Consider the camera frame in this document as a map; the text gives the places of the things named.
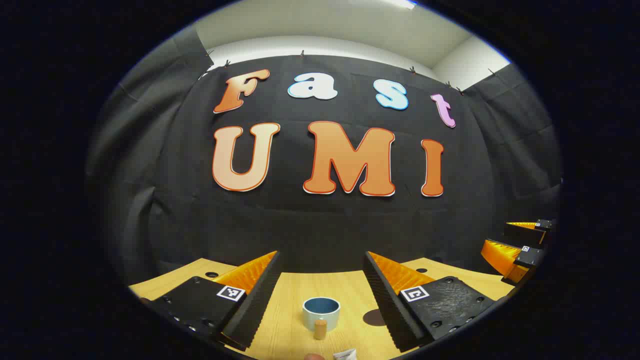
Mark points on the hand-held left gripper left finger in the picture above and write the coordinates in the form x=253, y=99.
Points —
x=255, y=305

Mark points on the white toothpaste tube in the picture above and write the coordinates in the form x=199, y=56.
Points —
x=345, y=355

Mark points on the wooden desktop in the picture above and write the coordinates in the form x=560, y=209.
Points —
x=290, y=300

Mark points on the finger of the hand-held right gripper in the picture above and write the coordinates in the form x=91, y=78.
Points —
x=529, y=256
x=544, y=225

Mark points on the ceiling light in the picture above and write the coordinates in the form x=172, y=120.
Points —
x=400, y=3

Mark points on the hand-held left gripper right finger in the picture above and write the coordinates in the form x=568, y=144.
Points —
x=382, y=305

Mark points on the dark brown round coaster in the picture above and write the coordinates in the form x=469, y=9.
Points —
x=375, y=318

